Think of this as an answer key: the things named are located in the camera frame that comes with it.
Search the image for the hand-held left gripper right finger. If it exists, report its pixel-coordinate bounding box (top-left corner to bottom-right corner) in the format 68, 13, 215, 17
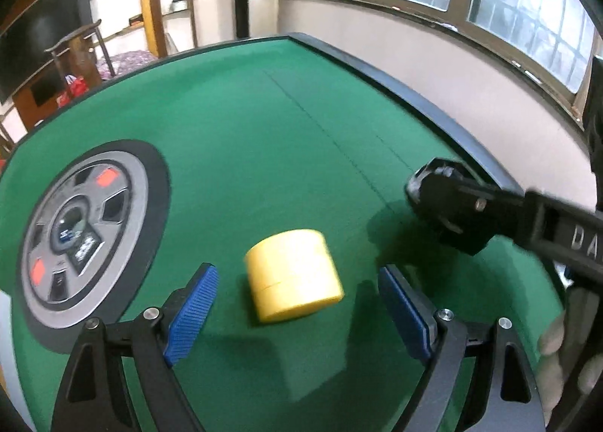
378, 265, 547, 432

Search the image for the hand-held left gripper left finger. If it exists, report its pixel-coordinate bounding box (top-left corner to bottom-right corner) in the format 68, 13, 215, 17
51, 262, 220, 432

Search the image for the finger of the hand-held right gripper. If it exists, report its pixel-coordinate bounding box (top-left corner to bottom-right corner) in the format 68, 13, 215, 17
417, 175, 528, 254

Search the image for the yellow cylinder box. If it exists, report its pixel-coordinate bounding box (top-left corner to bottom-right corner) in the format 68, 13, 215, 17
244, 228, 344, 323

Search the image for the white foam tray yellow border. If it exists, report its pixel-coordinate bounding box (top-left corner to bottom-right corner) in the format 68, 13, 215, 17
0, 291, 38, 432

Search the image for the person's right hand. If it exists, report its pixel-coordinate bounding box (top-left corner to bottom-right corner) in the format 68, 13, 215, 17
537, 313, 567, 424

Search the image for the round grey table control panel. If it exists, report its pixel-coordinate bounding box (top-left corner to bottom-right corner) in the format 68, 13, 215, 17
19, 139, 171, 355

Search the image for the red plastic bag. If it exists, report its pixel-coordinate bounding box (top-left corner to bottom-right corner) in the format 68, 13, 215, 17
58, 75, 90, 106

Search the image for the purple floral cushion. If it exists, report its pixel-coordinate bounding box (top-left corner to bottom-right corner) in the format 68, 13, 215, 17
96, 49, 159, 78

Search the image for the wooden television cabinet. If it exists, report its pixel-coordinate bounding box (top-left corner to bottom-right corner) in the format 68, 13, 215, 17
12, 50, 103, 132

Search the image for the dark wooden chair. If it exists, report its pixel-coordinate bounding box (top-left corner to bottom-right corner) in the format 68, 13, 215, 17
44, 20, 116, 84

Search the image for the black flat television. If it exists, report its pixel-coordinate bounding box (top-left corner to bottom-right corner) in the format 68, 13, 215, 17
0, 0, 92, 105

